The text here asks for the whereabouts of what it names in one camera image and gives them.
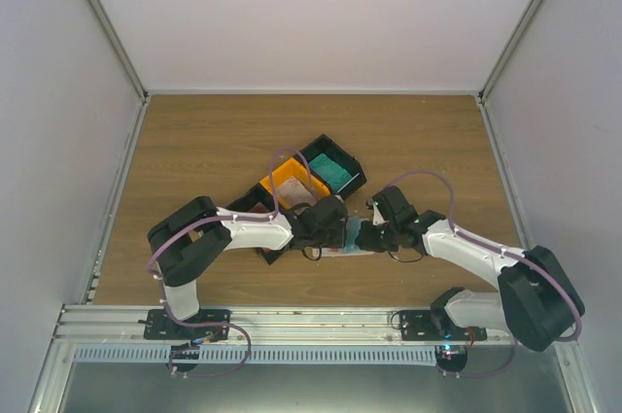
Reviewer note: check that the left aluminium corner post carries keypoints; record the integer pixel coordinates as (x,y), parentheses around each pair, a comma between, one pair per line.
(102,19)

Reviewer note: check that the white pink cards stack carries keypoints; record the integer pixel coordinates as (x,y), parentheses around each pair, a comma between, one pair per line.
(293,192)

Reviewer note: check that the grey slotted cable duct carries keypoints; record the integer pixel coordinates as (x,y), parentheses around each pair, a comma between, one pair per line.
(223,354)

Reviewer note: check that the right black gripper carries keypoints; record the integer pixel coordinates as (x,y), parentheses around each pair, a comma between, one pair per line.
(365,239)

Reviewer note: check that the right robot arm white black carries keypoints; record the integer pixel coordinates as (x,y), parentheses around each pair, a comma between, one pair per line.
(532,299)

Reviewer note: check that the right aluminium corner post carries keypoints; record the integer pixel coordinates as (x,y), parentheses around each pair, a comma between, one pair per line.
(519,31)

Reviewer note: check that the teal cards stack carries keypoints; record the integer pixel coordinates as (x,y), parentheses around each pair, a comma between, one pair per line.
(336,176)

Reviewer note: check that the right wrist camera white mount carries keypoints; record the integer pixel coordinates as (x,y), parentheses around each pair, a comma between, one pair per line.
(377,217)

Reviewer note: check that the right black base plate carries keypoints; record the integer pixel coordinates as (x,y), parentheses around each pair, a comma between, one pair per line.
(417,325)

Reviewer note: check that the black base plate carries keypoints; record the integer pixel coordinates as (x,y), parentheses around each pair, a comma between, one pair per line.
(417,325)
(159,326)

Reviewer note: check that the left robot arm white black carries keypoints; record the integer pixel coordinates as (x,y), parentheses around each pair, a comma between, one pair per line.
(185,244)

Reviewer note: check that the aluminium corner post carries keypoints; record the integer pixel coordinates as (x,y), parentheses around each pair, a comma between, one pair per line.
(519,31)
(102,19)

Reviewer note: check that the teal VIP card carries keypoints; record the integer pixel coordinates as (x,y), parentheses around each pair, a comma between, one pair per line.
(353,227)

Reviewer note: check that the black bin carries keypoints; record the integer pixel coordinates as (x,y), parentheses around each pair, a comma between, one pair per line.
(258,200)
(325,145)

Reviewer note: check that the orange bin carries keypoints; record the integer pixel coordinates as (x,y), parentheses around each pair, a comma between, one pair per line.
(294,168)

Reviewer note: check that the aluminium rail frame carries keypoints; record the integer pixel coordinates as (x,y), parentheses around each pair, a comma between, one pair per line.
(326,326)

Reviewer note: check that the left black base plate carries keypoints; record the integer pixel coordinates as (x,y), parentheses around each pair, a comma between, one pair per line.
(159,326)

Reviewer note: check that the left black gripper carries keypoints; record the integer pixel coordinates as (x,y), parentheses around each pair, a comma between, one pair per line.
(338,240)

